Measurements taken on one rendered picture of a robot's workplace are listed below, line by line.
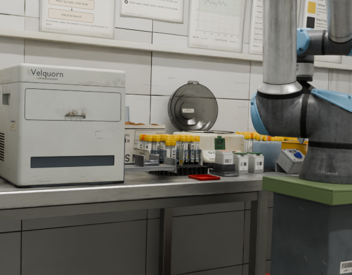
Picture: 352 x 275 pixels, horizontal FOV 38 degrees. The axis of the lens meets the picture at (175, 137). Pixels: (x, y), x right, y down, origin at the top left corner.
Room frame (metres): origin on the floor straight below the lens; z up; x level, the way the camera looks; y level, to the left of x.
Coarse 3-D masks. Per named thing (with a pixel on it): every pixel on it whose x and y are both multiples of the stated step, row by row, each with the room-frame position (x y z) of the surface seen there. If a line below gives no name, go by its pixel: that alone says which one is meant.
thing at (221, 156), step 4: (216, 152) 1.59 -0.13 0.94; (220, 152) 1.57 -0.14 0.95; (224, 152) 1.57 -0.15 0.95; (228, 152) 1.58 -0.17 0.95; (216, 156) 1.59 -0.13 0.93; (220, 156) 1.57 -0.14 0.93; (224, 156) 1.56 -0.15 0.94; (228, 156) 1.57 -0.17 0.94; (232, 156) 1.58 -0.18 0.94; (216, 160) 1.59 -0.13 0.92; (220, 160) 1.57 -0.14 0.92; (224, 160) 1.56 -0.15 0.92; (228, 160) 1.57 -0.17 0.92; (232, 160) 1.58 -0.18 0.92
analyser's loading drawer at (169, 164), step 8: (136, 160) 1.42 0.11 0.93; (144, 160) 1.39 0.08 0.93; (152, 160) 1.44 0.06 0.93; (168, 160) 1.47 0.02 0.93; (176, 160) 1.44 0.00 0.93; (128, 168) 1.36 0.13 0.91; (136, 168) 1.37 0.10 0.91; (144, 168) 1.38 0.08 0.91; (152, 168) 1.40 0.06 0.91; (160, 168) 1.41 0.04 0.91; (168, 168) 1.42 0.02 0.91; (176, 168) 1.44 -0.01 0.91
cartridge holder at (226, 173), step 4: (216, 164) 1.58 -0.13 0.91; (220, 164) 1.56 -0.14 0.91; (224, 164) 1.56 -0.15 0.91; (228, 164) 1.56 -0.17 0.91; (232, 164) 1.57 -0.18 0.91; (216, 168) 1.58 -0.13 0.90; (220, 168) 1.56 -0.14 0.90; (224, 168) 1.56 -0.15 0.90; (228, 168) 1.57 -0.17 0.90; (232, 168) 1.57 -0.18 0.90; (212, 172) 1.60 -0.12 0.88; (216, 172) 1.58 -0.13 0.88; (220, 172) 1.56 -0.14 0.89; (224, 172) 1.54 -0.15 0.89; (228, 172) 1.54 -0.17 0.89; (232, 172) 1.55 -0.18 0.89; (236, 172) 1.56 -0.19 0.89; (224, 176) 1.54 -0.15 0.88
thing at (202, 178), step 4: (188, 176) 1.49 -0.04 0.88; (192, 176) 1.47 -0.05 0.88; (196, 176) 1.50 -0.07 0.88; (200, 176) 1.51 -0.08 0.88; (204, 176) 1.51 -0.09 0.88; (208, 176) 1.51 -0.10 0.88; (212, 176) 1.49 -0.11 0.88; (216, 176) 1.48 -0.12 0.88; (200, 180) 1.43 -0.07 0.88; (204, 180) 1.44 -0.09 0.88; (208, 180) 1.44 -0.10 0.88
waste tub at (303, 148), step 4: (284, 144) 1.80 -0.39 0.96; (288, 144) 1.79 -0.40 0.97; (292, 144) 1.77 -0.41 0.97; (296, 144) 1.75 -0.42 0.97; (300, 144) 1.74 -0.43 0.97; (304, 144) 1.72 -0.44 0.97; (284, 148) 1.80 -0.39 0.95; (288, 148) 1.79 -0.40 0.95; (292, 148) 1.77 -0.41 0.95; (296, 148) 1.75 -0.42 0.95; (300, 148) 1.74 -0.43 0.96; (304, 148) 1.72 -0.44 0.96; (304, 152) 1.72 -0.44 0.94
